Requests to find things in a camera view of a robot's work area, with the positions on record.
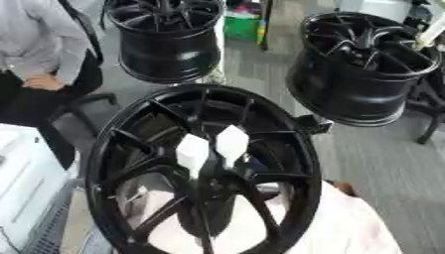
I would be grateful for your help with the white hub pin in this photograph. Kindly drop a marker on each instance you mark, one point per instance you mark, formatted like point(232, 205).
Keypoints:
point(192, 153)

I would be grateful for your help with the black wheel rim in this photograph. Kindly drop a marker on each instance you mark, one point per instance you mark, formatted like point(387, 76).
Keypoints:
point(348, 89)
point(168, 53)

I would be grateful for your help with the black spoked wheel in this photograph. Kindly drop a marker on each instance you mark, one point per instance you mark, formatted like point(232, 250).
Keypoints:
point(301, 178)

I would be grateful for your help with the green bin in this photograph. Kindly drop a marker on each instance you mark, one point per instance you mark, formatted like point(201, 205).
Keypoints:
point(240, 27)

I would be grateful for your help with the white cloth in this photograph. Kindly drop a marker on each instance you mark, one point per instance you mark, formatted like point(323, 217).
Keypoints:
point(348, 228)

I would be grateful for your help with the person's hand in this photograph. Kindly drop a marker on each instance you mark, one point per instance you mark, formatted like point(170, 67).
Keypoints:
point(43, 82)

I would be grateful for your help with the person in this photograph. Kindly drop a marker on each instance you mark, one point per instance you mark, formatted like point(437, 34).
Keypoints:
point(40, 39)

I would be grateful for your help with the white box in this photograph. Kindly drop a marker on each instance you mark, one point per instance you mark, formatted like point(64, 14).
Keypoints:
point(23, 185)

